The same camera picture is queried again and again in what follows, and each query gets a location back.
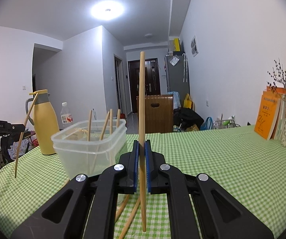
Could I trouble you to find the blue towel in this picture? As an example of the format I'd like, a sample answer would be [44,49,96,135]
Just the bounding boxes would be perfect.
[168,91,181,110]

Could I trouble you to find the round ceiling light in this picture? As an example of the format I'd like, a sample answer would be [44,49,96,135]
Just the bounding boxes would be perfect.
[90,1,125,20]

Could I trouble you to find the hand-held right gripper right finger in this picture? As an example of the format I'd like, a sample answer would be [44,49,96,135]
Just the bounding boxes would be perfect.
[144,139,275,239]

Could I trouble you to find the dark clothes pile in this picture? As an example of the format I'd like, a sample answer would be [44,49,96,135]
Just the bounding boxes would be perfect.
[0,129,34,163]

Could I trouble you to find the green checked tablecloth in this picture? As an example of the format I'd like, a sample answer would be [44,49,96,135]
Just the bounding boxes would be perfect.
[0,126,286,239]

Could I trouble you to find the black bag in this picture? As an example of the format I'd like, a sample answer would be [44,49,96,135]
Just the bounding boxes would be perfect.
[174,108,204,131]

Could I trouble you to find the grey refrigerator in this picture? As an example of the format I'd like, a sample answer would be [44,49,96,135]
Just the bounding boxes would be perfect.
[164,54,190,97]

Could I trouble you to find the wire dish rack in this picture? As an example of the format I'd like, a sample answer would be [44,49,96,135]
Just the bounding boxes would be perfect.
[213,115,240,129]

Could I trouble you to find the dark entrance door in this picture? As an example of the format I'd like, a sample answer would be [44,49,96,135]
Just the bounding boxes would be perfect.
[128,58,161,114]

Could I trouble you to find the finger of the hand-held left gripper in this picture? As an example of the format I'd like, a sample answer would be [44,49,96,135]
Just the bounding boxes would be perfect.
[8,123,26,133]

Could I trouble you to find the yellow tote bag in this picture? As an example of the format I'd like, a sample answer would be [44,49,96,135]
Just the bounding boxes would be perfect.
[183,94,193,109]

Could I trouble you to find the yellow thermos jug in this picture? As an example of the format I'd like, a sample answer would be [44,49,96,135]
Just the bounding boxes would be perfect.
[25,90,60,156]

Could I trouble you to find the white books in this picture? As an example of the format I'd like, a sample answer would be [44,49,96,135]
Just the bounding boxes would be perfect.
[271,102,286,140]

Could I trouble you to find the clear plastic container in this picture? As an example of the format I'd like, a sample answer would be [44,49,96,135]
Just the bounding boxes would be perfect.
[51,119,129,206]

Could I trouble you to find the clear plastic water bottle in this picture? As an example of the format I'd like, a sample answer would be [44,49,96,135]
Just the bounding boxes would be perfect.
[60,102,73,130]

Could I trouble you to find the small orange book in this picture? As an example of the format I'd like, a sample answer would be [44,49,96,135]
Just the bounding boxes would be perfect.
[266,86,286,100]

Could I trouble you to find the side door frame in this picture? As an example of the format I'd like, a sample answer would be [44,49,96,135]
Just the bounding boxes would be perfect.
[115,55,123,115]

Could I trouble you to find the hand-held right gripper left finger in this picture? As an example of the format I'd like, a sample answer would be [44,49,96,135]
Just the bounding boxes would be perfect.
[9,140,140,239]

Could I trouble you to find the white wall panel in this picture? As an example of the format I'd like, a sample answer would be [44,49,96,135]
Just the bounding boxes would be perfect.
[190,35,199,57]

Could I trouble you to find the large orange book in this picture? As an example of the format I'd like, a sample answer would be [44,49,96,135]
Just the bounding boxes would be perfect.
[254,97,280,140]

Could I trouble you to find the hanging umbrella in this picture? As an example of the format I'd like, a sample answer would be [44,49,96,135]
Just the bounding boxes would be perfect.
[182,53,189,82]

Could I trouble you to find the blue bag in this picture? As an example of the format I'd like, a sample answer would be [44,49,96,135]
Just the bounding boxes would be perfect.
[200,117,213,130]

